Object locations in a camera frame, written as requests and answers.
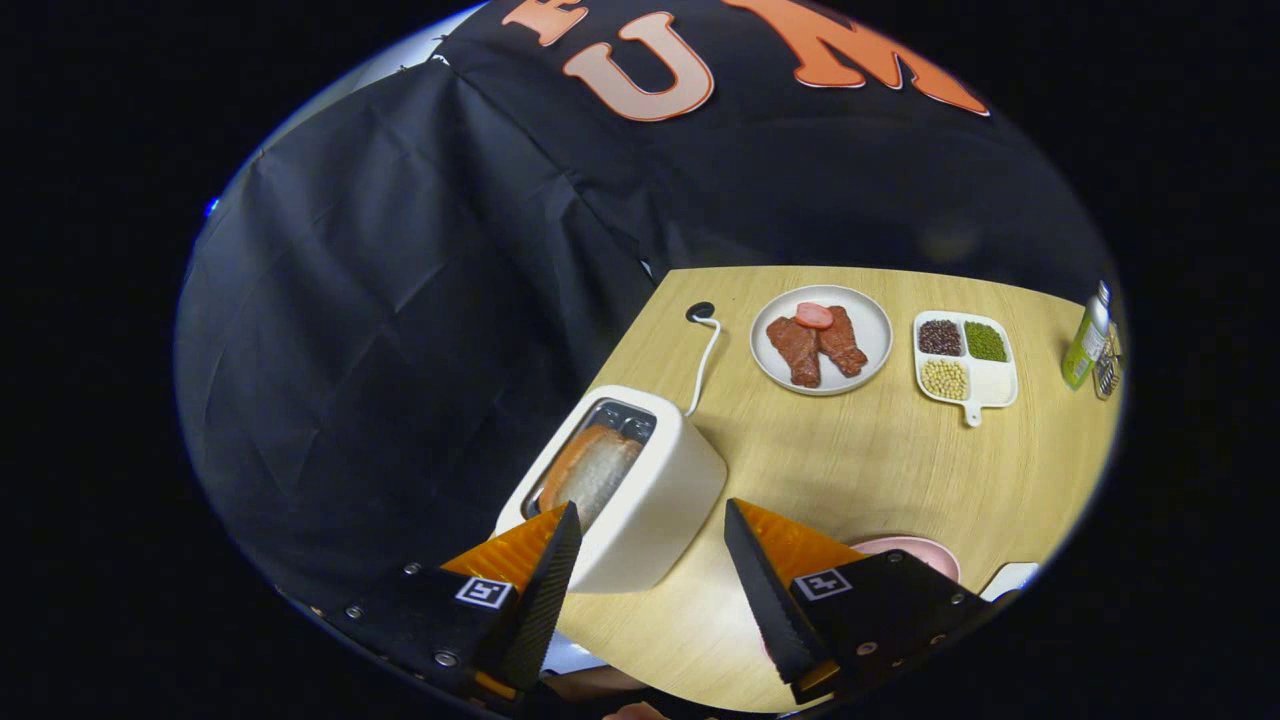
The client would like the white rectangular plate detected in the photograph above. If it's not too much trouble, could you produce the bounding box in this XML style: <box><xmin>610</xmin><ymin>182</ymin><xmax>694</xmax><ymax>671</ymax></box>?
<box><xmin>980</xmin><ymin>561</ymin><xmax>1041</xmax><ymax>603</ymax></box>

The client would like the black backdrop cloth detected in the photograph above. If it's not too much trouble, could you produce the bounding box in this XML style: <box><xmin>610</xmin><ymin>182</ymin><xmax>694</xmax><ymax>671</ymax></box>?
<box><xmin>175</xmin><ymin>0</ymin><xmax>1116</xmax><ymax>641</ymax></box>

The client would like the pile of yellow soybeans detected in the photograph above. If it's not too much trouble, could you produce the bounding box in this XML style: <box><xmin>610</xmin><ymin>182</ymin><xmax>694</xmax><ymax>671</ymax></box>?
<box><xmin>920</xmin><ymin>359</ymin><xmax>969</xmax><ymax>402</ymax></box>

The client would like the round white plate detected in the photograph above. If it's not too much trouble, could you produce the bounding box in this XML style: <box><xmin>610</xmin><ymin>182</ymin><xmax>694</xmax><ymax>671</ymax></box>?
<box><xmin>750</xmin><ymin>285</ymin><xmax>894</xmax><ymax>397</ymax></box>

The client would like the pink plate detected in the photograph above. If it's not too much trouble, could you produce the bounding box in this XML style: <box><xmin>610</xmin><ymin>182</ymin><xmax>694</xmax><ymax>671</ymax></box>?
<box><xmin>850</xmin><ymin>535</ymin><xmax>962</xmax><ymax>584</ymax></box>

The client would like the white toaster cable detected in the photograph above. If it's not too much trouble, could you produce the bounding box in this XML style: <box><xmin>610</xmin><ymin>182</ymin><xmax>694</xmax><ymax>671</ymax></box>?
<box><xmin>683</xmin><ymin>315</ymin><xmax>723</xmax><ymax>418</ymax></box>

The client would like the divided white dish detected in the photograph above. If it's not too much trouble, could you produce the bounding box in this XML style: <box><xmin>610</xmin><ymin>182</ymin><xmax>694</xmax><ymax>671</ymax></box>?
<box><xmin>913</xmin><ymin>310</ymin><xmax>1019</xmax><ymax>428</ymax></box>

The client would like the white toaster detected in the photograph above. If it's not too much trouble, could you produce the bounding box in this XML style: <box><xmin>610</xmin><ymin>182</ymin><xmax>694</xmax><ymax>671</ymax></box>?
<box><xmin>494</xmin><ymin>385</ymin><xmax>729</xmax><ymax>595</ymax></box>

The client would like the pile of green beans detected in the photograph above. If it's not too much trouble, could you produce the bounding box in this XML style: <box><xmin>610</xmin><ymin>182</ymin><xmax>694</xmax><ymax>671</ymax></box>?
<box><xmin>964</xmin><ymin>321</ymin><xmax>1009</xmax><ymax>363</ymax></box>

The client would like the toasted bread slice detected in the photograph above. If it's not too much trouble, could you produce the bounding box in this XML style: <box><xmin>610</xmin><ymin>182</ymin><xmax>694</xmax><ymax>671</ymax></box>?
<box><xmin>540</xmin><ymin>424</ymin><xmax>644</xmax><ymax>531</ymax></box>

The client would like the metal wire utensil holder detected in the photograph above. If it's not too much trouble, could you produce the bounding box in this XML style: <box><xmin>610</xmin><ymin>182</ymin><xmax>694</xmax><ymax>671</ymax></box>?
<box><xmin>1093</xmin><ymin>325</ymin><xmax>1126</xmax><ymax>401</ymax></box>

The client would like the green drink bottle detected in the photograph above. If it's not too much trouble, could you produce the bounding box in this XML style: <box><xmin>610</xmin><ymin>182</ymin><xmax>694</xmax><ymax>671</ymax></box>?
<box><xmin>1060</xmin><ymin>281</ymin><xmax>1112</xmax><ymax>391</ymax></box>

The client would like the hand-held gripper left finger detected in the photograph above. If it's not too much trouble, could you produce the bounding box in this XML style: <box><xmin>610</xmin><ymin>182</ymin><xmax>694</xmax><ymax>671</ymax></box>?
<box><xmin>340</xmin><ymin>501</ymin><xmax>583</xmax><ymax>701</ymax></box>

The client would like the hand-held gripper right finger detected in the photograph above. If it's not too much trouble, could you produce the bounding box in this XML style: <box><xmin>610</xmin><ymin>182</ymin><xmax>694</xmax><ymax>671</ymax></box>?
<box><xmin>723</xmin><ymin>498</ymin><xmax>1001</xmax><ymax>706</ymax></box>

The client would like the brown meat piece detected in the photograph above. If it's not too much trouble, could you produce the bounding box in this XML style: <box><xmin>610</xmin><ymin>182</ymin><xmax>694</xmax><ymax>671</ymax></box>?
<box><xmin>766</xmin><ymin>316</ymin><xmax>823</xmax><ymax>389</ymax></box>
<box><xmin>818</xmin><ymin>306</ymin><xmax>869</xmax><ymax>378</ymax></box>

